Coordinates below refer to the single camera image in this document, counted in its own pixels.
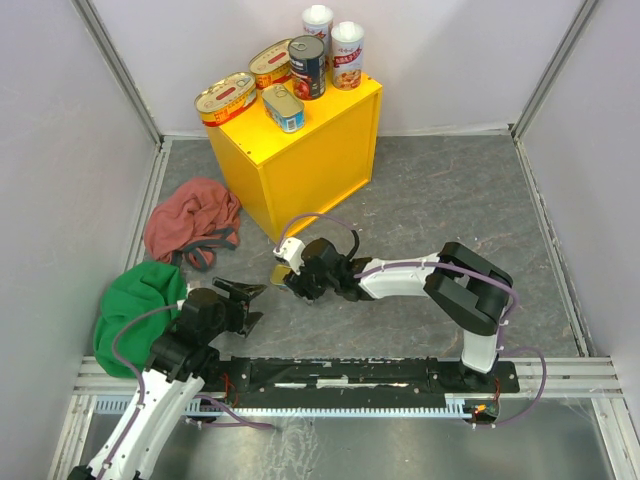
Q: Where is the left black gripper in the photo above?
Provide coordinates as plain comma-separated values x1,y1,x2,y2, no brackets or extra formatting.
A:
201,276,266,343

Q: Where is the round dark can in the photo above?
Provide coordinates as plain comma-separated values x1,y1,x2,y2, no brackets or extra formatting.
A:
288,35,326,100

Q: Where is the rectangular gold tin front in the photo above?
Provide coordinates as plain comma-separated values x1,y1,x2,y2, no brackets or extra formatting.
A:
262,84,305,133

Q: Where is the rectangular gold tin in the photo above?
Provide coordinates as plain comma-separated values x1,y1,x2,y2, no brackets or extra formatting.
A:
262,84,305,133
270,264,291,288

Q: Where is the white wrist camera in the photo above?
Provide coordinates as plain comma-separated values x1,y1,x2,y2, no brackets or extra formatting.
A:
176,283,199,310
273,237,306,275

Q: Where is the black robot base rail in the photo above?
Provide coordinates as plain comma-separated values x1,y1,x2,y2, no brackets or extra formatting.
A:
202,357,520,410

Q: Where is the green cloth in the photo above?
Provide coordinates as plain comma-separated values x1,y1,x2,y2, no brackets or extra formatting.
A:
93,262,186,378

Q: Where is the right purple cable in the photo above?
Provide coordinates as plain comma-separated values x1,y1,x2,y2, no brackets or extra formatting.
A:
277,212,361,251

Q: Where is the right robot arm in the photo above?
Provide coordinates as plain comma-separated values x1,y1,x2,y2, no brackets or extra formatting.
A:
274,237,519,391

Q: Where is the slotted cable duct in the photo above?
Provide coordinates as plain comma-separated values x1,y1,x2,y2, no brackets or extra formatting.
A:
94,392,476,416

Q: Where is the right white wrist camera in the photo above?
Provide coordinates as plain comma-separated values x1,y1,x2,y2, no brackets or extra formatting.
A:
273,237,306,275

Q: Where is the yellow wooden cabinet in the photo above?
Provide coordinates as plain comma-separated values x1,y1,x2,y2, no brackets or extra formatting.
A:
207,74,383,240

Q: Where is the oval gold fish tin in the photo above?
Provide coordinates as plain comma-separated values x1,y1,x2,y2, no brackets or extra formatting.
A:
249,39,291,90

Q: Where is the white porridge can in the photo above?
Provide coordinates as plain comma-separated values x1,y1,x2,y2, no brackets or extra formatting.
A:
331,21,364,90
301,4,334,48

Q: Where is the red cloth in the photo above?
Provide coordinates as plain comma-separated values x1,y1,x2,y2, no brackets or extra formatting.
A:
143,177,241,272

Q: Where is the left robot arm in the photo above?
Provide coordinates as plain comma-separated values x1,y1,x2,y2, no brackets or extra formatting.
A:
68,278,266,479

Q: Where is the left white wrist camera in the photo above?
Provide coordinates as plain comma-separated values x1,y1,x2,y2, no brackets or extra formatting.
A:
176,283,199,310

